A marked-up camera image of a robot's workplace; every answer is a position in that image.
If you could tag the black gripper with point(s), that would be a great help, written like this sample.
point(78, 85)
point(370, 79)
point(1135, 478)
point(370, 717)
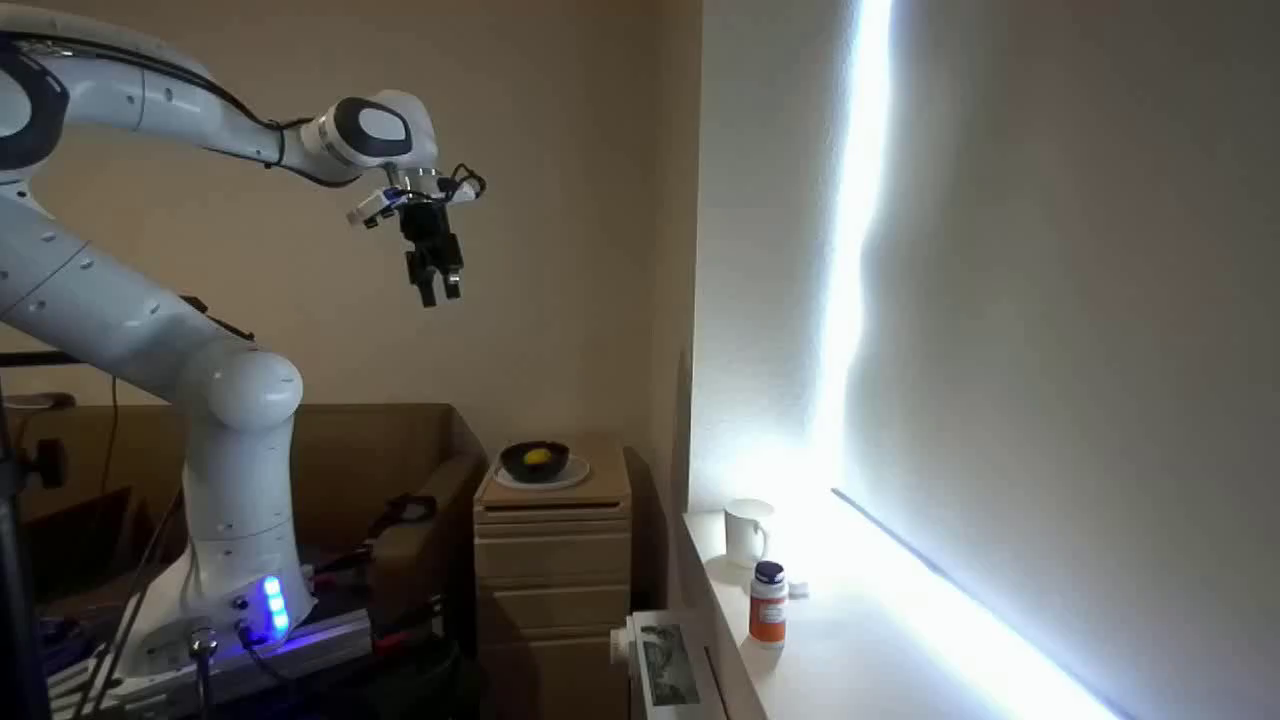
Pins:
point(433, 248)

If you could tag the wooden drawer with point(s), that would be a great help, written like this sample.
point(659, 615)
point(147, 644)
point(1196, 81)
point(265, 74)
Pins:
point(552, 561)

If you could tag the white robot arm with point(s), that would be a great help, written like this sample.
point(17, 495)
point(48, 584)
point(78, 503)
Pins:
point(67, 74)

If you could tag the robot base with blue lights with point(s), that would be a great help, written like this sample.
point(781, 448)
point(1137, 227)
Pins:
point(208, 654)

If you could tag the wooden drawer cabinet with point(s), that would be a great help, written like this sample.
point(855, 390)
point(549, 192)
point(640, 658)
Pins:
point(544, 651)

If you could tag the black bowl with lemon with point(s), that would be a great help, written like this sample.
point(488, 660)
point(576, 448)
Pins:
point(533, 453)

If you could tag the white mug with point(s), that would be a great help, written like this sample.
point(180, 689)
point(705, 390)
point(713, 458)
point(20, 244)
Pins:
point(745, 531)

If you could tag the brown cardboard box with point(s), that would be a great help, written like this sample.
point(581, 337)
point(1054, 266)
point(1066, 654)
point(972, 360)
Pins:
point(365, 478)

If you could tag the orange pill bottle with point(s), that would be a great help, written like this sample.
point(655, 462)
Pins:
point(769, 592)

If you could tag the white radiator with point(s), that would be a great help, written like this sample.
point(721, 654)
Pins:
point(665, 671)

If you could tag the white window blind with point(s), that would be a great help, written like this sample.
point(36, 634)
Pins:
point(1068, 368)

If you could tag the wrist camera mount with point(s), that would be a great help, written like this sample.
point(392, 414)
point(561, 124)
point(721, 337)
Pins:
point(422, 185)

